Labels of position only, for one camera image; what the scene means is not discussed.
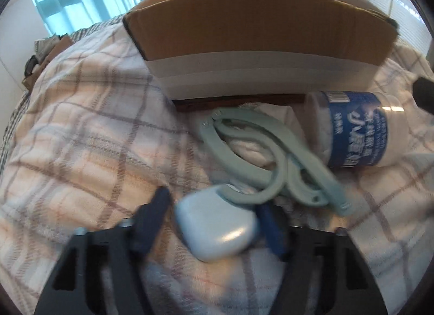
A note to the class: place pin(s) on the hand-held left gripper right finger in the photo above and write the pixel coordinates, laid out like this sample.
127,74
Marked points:
273,230

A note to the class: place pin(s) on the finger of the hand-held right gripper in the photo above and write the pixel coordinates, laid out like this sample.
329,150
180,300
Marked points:
424,93

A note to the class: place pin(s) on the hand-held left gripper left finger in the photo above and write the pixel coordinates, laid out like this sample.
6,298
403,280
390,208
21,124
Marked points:
152,215

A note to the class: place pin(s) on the white earbuds case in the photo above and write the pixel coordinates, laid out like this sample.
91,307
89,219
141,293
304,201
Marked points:
217,221

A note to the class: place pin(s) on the green folding hanger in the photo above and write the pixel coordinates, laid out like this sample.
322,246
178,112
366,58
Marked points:
271,162

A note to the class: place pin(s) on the blue label plastic bottle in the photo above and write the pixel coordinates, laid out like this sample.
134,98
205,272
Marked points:
352,130

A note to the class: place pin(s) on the plaid blanket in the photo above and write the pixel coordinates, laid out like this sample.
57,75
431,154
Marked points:
95,138

